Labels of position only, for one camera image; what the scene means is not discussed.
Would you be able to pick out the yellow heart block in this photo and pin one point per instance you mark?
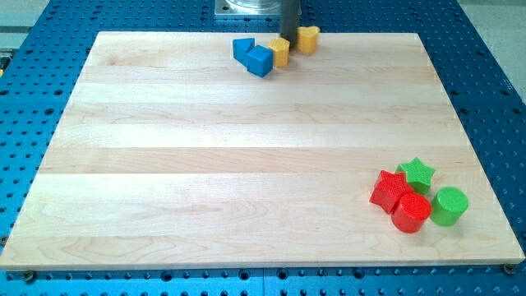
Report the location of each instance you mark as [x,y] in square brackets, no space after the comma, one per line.
[307,39]

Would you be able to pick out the blue cube block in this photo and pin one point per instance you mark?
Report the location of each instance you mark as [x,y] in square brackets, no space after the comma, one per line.
[260,61]

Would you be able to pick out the wooden board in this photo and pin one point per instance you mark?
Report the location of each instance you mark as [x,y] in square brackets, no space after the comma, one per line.
[170,155]

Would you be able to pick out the yellow pentagon block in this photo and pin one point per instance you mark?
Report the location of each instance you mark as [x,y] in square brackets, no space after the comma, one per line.
[280,48]

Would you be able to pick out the blue triangle block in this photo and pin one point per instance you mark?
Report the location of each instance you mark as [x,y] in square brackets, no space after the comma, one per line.
[241,47]

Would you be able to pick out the red star block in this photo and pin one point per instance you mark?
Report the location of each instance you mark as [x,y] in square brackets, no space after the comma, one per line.
[388,189]

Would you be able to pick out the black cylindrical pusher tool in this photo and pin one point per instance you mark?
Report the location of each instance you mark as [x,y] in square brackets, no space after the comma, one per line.
[289,12]

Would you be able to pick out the green star block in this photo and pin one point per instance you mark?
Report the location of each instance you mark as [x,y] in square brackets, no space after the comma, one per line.
[418,175]

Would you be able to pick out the red cylinder block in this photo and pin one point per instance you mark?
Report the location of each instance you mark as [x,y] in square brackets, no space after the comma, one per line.
[411,213]

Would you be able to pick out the green cylinder block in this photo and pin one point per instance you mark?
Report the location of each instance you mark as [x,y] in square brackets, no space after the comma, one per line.
[448,205]

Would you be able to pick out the blue perforated metal table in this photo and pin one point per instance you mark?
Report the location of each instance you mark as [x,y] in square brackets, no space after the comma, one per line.
[42,73]

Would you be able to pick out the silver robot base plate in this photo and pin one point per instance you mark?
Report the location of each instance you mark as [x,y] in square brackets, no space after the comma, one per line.
[252,9]

